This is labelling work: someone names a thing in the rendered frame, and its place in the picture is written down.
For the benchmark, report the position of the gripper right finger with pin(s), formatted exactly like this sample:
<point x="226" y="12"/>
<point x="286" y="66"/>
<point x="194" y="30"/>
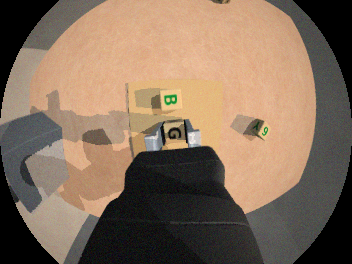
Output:
<point x="193" y="137"/>

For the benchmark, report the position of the tan flat mat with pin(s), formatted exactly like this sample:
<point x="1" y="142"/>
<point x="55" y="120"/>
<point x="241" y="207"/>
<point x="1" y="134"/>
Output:
<point x="202" y="102"/>

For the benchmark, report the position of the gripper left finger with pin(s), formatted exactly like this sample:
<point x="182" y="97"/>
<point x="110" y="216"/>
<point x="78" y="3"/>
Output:
<point x="156" y="140"/>

